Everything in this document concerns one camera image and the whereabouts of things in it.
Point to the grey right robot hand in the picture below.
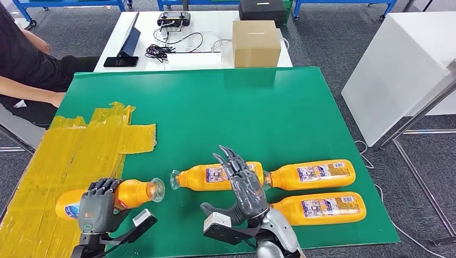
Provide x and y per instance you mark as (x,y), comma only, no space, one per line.
(249,192)

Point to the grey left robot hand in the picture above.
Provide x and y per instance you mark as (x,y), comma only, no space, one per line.
(96,213)

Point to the orange bottle with clear cap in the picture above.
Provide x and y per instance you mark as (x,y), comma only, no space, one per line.
(194,178)
(133,194)
(292,212)
(288,178)

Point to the person's right forearm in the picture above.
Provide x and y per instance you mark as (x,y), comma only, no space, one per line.
(26,89)

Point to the person's left forearm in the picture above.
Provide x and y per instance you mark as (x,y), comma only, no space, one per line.
(37,42)

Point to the yellow taped cardboard sheet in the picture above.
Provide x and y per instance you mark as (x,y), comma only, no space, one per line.
(53,160)

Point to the green table mat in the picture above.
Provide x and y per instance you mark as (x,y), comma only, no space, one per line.
(221,114)

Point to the grey chair seat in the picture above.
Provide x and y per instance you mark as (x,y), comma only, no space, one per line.
(19,126)

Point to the brown cardboard box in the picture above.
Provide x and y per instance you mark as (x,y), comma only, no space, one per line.
(256,46)

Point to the black phone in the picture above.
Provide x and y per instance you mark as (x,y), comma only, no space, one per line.
(121,62)

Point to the person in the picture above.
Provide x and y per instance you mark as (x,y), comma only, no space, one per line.
(21,57)

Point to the white table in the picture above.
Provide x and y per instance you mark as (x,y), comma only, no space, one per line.
(219,17)

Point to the tablet in blue-grey case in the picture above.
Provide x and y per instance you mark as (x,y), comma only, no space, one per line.
(132,39)

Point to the black hard case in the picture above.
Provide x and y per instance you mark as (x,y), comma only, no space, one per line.
(263,12)

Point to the green plastic crate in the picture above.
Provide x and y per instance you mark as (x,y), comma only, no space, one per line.
(288,12)

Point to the white cabinet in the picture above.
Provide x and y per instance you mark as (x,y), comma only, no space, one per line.
(392,71)

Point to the black remote controller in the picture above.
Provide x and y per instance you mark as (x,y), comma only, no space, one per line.
(174,18)

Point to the blue metal rack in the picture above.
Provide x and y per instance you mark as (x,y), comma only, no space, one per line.
(69,3)
(197,3)
(340,3)

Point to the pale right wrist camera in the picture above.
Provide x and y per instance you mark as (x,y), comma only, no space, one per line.
(217,220)

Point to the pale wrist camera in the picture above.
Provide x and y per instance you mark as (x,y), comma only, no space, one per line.
(143,217)
(217,220)

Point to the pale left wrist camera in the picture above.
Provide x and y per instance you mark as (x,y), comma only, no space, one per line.
(143,217)

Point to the steel tube frame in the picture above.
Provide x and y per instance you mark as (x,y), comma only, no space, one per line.
(418,114)

